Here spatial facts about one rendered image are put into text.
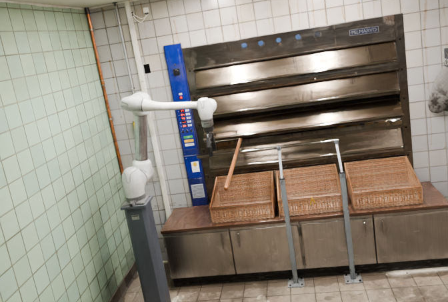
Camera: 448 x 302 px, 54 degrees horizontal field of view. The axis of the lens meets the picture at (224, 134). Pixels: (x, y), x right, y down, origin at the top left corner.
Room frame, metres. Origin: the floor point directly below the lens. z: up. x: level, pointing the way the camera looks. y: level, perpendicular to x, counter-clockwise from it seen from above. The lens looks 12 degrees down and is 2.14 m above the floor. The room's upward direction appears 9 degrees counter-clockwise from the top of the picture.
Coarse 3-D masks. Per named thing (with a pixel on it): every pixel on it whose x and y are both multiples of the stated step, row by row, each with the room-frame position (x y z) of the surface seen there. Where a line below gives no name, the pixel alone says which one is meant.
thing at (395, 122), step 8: (392, 120) 3.89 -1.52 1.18; (400, 120) 3.85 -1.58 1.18; (328, 128) 3.98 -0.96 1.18; (336, 128) 3.94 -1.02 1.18; (344, 128) 3.92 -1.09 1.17; (352, 128) 3.91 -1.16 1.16; (360, 128) 3.90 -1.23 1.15; (368, 128) 3.89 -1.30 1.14; (264, 136) 4.07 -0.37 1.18; (272, 136) 4.03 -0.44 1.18; (280, 136) 4.02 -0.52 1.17; (288, 136) 4.01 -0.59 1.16; (296, 136) 4.00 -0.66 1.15; (216, 144) 4.12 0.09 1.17; (224, 144) 4.11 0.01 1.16; (232, 144) 4.09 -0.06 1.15
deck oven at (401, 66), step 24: (192, 72) 4.14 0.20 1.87; (336, 72) 3.92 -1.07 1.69; (360, 72) 3.90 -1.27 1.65; (192, 96) 4.14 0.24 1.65; (384, 96) 3.95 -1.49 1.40; (408, 96) 3.83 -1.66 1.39; (216, 120) 4.20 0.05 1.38; (408, 120) 3.84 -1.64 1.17; (408, 144) 3.84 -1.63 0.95; (240, 168) 4.08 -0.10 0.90; (264, 168) 4.05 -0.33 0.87
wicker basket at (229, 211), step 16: (224, 176) 4.08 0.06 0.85; (240, 176) 4.05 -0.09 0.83; (256, 176) 4.02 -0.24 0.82; (272, 176) 3.91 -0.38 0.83; (224, 192) 4.05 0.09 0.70; (240, 192) 4.01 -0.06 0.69; (256, 192) 3.98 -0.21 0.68; (272, 192) 3.67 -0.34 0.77; (224, 208) 3.62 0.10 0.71; (240, 208) 3.86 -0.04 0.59; (256, 208) 3.57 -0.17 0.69; (272, 208) 3.54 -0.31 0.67
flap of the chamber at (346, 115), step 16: (288, 112) 4.04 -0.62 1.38; (304, 112) 4.00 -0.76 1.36; (320, 112) 3.96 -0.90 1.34; (336, 112) 3.93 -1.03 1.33; (352, 112) 3.89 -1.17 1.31; (368, 112) 3.85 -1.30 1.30; (384, 112) 3.82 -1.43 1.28; (400, 112) 3.78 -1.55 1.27; (224, 128) 4.08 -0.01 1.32; (240, 128) 4.04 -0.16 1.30; (256, 128) 4.00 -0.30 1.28; (272, 128) 3.96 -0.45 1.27
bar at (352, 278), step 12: (300, 144) 3.62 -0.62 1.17; (312, 144) 3.61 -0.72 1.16; (336, 144) 3.56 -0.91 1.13; (204, 156) 3.76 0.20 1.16; (216, 156) 3.74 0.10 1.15; (288, 216) 3.43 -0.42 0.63; (348, 216) 3.35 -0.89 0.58; (288, 228) 3.43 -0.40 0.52; (348, 228) 3.35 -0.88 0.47; (288, 240) 3.43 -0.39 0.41; (348, 240) 3.35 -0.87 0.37; (348, 252) 3.35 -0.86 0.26; (348, 276) 3.41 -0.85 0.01; (360, 276) 3.38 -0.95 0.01
